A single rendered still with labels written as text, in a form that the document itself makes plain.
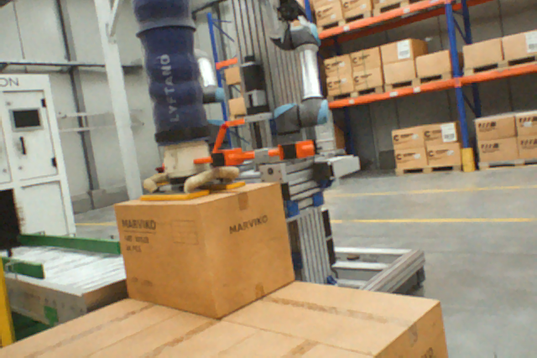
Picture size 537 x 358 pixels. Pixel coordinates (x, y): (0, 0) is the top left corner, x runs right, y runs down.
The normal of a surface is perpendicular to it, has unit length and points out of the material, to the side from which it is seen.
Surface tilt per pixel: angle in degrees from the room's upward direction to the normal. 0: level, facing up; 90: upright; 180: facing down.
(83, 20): 90
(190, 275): 90
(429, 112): 90
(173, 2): 98
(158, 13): 102
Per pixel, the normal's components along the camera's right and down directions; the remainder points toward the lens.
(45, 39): 0.78, -0.09
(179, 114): 0.13, -0.15
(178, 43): 0.56, 0.18
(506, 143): -0.61, 0.14
